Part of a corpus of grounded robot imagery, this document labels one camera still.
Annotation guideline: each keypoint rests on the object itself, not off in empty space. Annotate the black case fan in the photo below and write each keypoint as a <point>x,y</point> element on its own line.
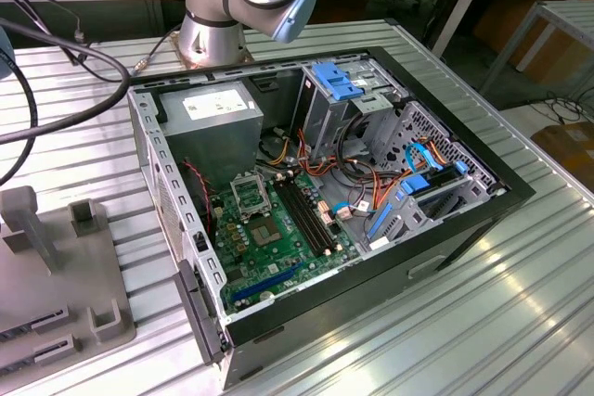
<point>195,201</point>

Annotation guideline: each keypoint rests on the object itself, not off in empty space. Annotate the green motherboard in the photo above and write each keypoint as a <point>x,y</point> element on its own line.
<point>278,271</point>

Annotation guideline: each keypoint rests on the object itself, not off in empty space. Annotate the silver drive bay cage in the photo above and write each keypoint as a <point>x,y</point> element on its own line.
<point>325,131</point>

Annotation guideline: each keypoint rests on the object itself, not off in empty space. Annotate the blue expansion slot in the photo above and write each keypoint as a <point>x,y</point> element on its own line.
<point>269,282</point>

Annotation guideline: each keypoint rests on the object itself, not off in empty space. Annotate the grey metal frame table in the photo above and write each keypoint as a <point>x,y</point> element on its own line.
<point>571,11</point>

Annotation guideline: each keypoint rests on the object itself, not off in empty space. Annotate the CPU socket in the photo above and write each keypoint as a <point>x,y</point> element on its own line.
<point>264,233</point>

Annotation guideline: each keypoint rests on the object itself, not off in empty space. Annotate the blue drive bay latch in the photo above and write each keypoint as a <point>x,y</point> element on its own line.
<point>331,78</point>

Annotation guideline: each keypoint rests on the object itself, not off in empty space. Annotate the silver coin battery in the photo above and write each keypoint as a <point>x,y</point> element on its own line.
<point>266,296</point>

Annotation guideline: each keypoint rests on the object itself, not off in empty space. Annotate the perforated metal disk bay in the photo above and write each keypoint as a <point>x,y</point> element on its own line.
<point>431,122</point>

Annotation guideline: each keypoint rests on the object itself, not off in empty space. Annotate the large brown cardboard box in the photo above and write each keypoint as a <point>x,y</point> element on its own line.
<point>557,57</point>

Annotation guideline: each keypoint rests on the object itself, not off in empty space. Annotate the grey parts rack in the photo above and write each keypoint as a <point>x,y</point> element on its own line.
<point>46,294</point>

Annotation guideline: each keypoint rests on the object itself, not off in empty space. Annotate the blue disk bay rail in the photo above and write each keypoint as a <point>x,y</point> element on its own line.
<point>380,222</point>

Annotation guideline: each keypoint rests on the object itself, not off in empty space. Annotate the grey power supply unit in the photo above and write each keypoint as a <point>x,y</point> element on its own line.
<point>209,136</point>

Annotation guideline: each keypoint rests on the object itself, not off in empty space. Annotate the black open PC case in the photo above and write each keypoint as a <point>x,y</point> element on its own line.
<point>352,294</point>

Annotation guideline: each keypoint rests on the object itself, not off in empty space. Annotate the blue disk carrier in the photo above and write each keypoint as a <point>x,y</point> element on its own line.
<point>417,184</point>

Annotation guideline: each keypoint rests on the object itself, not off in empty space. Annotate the beige board power connector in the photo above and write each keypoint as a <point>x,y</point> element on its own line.
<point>325,213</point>

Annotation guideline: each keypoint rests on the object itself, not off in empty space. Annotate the black RAM slot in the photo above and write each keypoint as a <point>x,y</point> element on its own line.
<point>310,213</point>
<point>315,211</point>
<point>304,217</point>
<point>299,219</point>

